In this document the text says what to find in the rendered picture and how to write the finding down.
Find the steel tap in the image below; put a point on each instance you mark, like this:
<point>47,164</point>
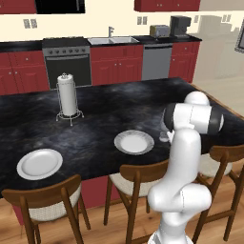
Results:
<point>110,31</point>

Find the red lower cupboards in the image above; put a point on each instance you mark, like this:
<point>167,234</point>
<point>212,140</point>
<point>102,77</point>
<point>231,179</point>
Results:
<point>22,72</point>
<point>183,60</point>
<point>116,65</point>

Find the steel oven with hob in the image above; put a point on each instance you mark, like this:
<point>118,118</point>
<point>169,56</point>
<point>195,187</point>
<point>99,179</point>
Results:
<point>67,63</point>

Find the black microwave oven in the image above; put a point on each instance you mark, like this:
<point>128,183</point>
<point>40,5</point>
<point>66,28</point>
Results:
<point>59,6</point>

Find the steel toaster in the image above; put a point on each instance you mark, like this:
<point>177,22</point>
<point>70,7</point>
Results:
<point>159,31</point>

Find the steel dishwasher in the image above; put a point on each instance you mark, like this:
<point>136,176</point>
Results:
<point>157,62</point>

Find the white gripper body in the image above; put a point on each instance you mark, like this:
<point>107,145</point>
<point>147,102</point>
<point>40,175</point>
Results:
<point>170,136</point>

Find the clear wine glass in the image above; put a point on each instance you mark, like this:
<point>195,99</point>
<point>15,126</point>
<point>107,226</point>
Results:
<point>164,136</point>

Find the white plate with grey rim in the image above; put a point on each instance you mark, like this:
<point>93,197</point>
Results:
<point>134,142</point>

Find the brown wooden chair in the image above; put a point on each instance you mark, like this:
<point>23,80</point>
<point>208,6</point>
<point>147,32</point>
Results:
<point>47,193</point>
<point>224,155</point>
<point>135,181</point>

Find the grey wall socket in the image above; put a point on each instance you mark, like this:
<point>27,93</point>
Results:
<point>142,20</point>
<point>227,18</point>
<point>30,23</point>

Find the plain white plate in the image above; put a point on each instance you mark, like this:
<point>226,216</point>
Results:
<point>39,164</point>

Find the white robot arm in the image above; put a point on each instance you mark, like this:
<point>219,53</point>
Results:
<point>186,178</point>

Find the white paper towel roll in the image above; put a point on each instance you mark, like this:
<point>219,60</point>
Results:
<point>68,95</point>

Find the red wall cupboards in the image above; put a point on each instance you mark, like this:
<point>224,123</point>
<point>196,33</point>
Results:
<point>166,5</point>
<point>17,6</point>

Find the white double sink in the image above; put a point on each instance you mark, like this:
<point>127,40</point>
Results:
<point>112,40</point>

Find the dark framed wall panel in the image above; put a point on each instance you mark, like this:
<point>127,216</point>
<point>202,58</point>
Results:
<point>240,36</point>

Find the black coffee machine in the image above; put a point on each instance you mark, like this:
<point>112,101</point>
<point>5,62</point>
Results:
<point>179,26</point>

